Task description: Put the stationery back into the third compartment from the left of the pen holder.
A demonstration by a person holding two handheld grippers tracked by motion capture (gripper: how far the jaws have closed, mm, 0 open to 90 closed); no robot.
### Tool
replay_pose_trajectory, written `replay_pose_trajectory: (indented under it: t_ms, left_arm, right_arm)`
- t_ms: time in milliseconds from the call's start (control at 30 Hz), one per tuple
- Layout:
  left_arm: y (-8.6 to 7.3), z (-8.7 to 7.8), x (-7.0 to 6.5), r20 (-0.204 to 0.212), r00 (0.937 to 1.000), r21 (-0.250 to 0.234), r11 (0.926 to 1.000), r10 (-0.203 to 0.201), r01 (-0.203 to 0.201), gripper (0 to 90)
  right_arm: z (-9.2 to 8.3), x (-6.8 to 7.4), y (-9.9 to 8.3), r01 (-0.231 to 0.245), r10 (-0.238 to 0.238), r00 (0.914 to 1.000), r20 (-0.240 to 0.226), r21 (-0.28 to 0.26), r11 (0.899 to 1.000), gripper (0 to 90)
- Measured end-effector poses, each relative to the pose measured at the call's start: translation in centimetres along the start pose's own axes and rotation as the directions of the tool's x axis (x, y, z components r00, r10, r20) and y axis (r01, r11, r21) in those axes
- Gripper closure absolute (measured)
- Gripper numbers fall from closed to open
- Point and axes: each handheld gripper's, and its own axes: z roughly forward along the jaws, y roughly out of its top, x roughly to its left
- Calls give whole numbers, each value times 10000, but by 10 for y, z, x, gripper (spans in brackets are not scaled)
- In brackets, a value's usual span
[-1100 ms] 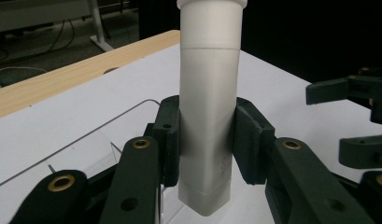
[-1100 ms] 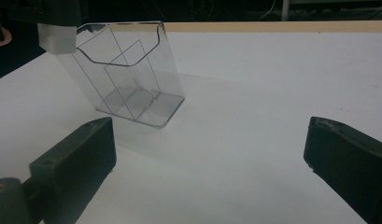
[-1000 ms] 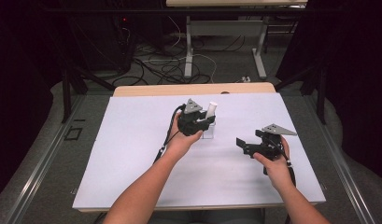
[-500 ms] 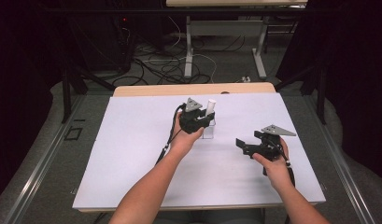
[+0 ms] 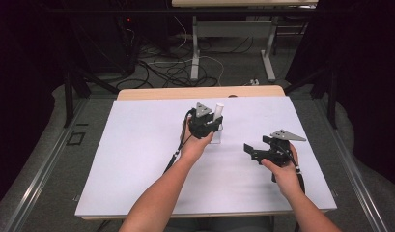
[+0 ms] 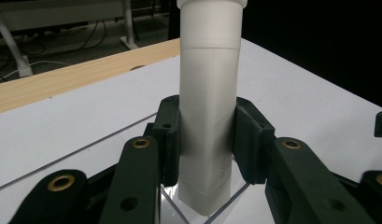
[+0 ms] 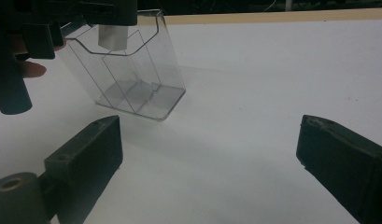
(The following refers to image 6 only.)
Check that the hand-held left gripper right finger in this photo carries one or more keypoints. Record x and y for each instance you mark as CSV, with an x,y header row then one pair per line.
x,y
272,161

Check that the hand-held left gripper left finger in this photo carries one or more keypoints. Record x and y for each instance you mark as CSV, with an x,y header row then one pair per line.
x,y
142,174

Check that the clear acrylic organizer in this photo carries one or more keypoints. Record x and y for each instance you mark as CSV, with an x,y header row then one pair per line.
x,y
170,199

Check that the white plastic tube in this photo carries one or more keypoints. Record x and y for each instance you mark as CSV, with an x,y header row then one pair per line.
x,y
209,109

